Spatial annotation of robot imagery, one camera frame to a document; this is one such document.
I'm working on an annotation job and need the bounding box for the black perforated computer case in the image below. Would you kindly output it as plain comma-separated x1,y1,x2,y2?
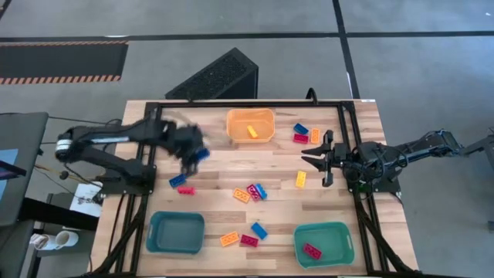
164,46,260,101

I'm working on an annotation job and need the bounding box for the blue lit screen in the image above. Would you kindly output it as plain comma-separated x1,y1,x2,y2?
0,148,20,181

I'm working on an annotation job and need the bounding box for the black hazard-striped floor mat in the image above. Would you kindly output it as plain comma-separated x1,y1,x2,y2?
0,39,130,86

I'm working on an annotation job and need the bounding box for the white roll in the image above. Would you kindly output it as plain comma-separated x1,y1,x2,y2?
29,232,59,252
55,229,80,249

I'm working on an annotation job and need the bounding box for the black aluminium table frame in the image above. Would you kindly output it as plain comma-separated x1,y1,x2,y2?
88,99,418,278

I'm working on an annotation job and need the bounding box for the green-teal plastic bin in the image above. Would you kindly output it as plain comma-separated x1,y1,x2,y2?
293,221,356,270

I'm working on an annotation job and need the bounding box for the white printed paper sheet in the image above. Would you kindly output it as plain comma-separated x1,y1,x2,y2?
69,181,104,219

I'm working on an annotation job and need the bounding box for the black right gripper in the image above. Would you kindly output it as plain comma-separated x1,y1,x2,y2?
300,130,351,188

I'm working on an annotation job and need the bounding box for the dark grey desk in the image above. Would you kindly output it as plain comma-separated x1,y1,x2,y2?
0,111,49,227

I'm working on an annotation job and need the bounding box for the yellow plastic bin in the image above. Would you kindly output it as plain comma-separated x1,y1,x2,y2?
225,108,276,144

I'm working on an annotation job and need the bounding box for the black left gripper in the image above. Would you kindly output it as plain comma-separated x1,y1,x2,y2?
161,121,205,178

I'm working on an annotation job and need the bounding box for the black side table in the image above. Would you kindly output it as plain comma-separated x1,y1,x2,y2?
17,195,100,232

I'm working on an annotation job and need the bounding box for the blue-teal plastic bin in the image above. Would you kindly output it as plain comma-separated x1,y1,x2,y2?
145,210,206,255

